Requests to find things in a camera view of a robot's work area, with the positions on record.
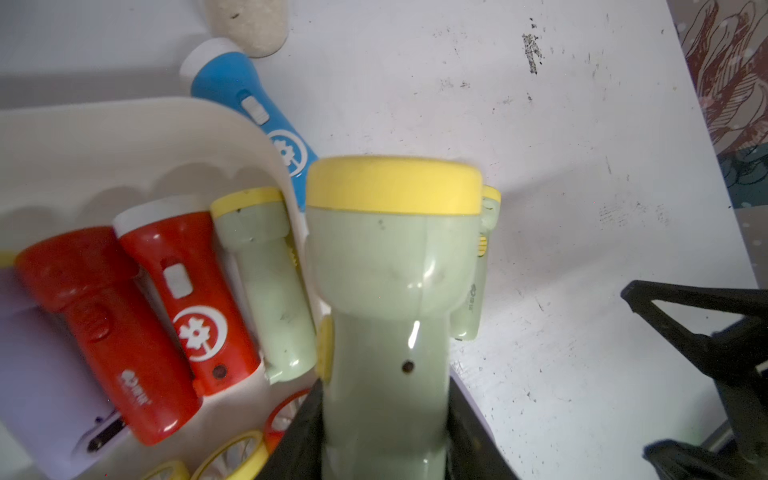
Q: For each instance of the large spice jar black lid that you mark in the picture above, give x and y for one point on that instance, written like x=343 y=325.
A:
x=259 y=27

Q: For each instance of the blue flashlight back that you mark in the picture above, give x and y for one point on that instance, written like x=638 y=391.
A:
x=219 y=71

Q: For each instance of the short red flashlight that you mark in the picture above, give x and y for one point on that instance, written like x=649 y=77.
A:
x=172 y=240

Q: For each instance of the cream plastic storage tray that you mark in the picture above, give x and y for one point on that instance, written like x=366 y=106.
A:
x=73 y=166

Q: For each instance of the long red flashlight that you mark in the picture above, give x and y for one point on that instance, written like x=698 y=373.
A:
x=86 y=278

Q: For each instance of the red flashlight back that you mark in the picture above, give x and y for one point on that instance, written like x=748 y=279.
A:
x=280 y=419

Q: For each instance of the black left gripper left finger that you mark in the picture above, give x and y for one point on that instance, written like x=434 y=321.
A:
x=295 y=451

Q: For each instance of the green flashlight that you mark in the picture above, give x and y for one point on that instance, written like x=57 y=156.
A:
x=254 y=227
x=391 y=248
x=465 y=321

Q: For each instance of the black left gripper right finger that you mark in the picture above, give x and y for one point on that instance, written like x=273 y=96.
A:
x=472 y=452

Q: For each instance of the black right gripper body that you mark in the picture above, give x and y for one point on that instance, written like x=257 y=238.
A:
x=735 y=450

